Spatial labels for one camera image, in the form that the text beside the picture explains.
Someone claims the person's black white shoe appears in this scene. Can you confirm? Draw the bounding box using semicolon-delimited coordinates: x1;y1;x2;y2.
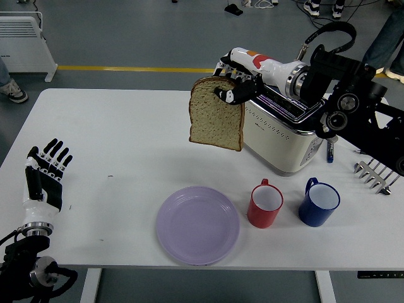
303;0;321;16
331;0;345;19

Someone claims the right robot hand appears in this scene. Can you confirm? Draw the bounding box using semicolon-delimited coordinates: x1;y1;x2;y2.
211;47;293;105

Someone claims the black table control panel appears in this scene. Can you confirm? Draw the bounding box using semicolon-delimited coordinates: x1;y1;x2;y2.
357;270;404;280

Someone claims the red mug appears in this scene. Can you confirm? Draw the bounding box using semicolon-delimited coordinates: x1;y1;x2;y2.
246;178;285;229

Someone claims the white panel heater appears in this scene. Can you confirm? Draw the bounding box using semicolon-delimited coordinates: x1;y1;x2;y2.
0;11;59;83

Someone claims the cream and chrome toaster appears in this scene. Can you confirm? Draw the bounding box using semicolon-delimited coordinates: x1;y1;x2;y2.
242;82;339;177

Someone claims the blue mug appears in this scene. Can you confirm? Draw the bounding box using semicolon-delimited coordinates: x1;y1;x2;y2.
297;177;342;227

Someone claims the black floor stand base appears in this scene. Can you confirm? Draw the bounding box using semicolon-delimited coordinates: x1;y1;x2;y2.
224;0;244;16

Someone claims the black heater cable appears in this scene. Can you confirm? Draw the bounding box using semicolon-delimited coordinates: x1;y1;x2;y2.
33;11;47;44

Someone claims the yellow floor tape line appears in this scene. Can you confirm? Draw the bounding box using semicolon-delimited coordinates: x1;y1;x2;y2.
58;65;388;79

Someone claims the purple plate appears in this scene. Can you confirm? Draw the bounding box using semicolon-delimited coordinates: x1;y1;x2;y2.
155;185;241;266

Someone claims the person's leg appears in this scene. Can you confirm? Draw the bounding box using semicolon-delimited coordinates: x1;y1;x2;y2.
391;47;404;75
0;56;11;86
361;0;404;74

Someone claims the brown bread slice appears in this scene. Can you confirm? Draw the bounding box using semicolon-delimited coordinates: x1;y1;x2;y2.
188;76;246;152

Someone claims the white table leg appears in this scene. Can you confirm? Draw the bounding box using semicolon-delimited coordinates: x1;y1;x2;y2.
314;270;337;303
79;268;102;303

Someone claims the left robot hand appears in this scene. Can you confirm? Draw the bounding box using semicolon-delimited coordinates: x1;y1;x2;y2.
21;138;74;225

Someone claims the metal toast rack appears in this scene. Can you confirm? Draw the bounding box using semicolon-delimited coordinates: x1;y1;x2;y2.
353;159;400;195

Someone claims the person's grey sneaker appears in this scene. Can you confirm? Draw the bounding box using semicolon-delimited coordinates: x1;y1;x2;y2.
0;78;28;104

